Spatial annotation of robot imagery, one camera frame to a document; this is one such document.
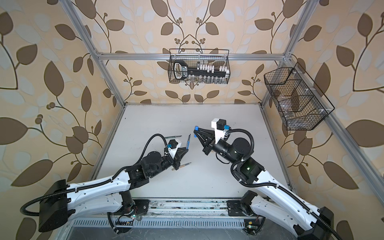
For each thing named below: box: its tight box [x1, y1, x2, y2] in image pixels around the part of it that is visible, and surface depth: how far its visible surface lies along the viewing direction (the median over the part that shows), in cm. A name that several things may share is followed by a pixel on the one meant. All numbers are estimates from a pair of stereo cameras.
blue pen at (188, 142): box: [186, 134, 191, 150], surface depth 72 cm
